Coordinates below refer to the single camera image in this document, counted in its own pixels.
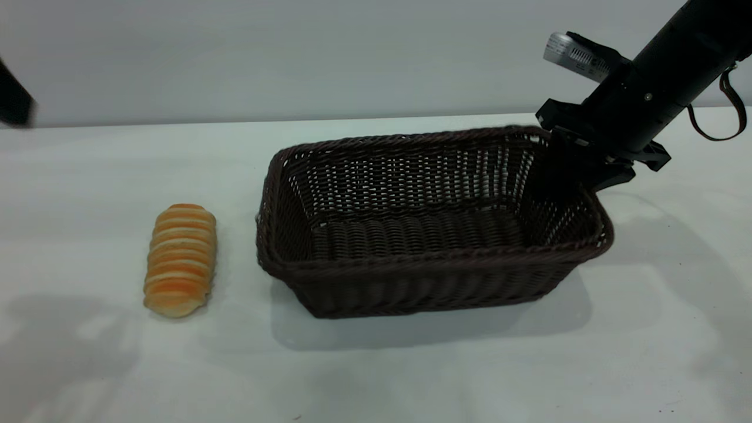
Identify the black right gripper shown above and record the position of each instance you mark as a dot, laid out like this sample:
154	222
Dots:
628	117

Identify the black woven wicker basket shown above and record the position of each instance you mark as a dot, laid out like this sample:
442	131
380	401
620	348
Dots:
411	235

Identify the ridged orange bread roll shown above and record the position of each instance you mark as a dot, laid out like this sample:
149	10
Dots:
181	258

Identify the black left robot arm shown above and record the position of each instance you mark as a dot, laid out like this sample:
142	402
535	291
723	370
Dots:
14	100

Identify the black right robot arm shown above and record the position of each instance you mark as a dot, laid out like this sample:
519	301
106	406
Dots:
687	41

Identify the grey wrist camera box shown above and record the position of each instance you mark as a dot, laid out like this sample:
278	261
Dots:
578	56

